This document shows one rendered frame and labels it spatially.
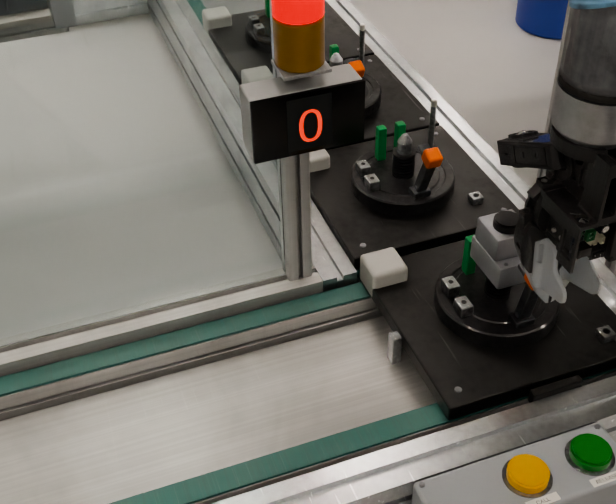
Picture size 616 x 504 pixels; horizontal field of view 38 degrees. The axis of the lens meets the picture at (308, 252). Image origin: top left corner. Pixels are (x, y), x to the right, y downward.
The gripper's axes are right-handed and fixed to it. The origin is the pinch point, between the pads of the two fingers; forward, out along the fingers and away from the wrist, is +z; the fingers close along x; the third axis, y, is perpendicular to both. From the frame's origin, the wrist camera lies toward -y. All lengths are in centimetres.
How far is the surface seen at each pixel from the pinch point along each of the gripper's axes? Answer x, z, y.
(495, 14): 51, 20, -96
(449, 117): 15, 11, -48
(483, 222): -2.0, -1.8, -9.7
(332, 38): 7, 10, -78
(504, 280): -1.5, 2.9, -5.1
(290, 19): -20.4, -25.0, -17.9
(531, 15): 53, 16, -86
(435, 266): -3.3, 9.6, -16.8
